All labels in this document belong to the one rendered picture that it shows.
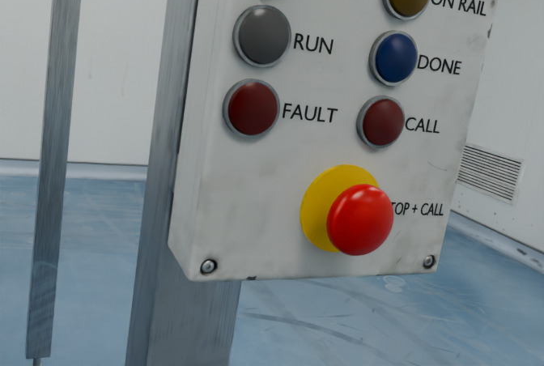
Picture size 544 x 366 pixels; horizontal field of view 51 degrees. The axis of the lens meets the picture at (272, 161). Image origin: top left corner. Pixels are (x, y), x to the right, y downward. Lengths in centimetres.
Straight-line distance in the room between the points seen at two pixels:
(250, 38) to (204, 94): 4
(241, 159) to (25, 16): 359
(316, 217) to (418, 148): 8
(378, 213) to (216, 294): 13
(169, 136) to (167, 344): 14
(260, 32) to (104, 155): 375
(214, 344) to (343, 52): 22
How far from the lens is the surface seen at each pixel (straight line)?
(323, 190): 32
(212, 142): 29
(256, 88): 28
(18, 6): 386
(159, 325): 39
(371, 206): 31
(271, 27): 28
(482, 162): 413
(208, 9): 31
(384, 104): 32
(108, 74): 393
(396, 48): 32
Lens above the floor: 105
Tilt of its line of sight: 12 degrees down
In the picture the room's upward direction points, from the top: 9 degrees clockwise
